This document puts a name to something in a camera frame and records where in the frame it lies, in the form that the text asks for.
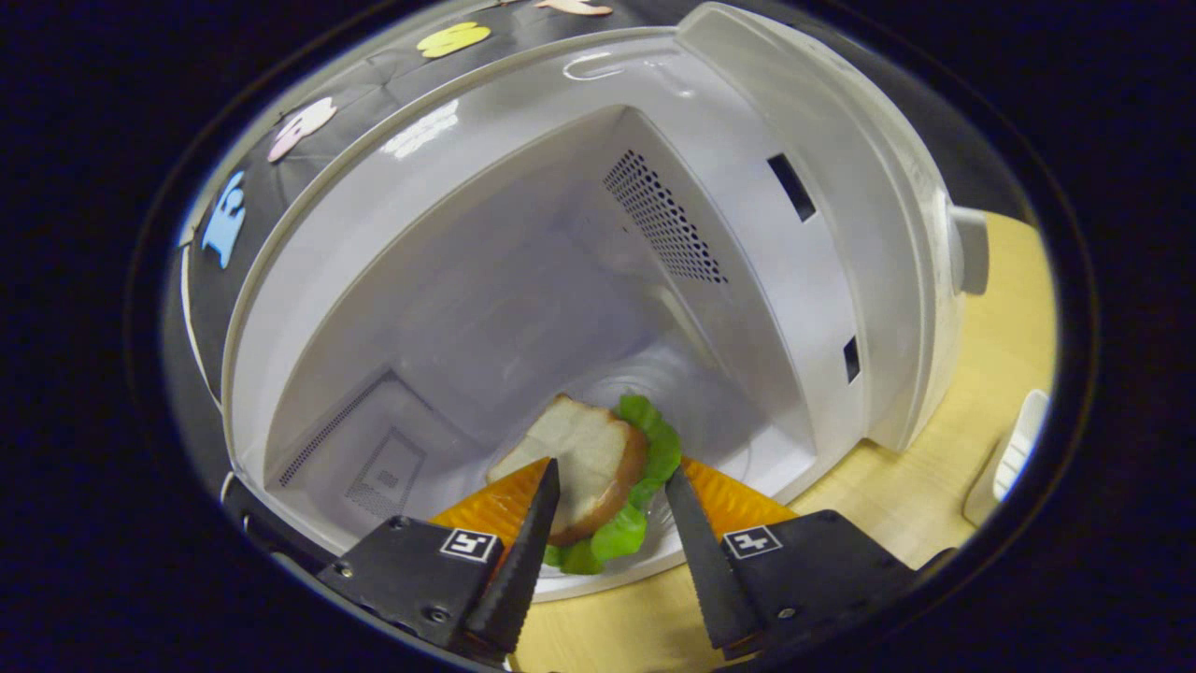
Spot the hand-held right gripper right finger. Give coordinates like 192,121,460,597
665,456,954,661

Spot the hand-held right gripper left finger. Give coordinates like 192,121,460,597
316,457,562,666

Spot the sandwich with lettuce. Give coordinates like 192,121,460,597
486,393,683,576

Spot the white microwave oven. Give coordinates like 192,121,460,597
220,0,991,604

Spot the white rectangular plastic tray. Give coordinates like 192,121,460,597
962,388,1052,529

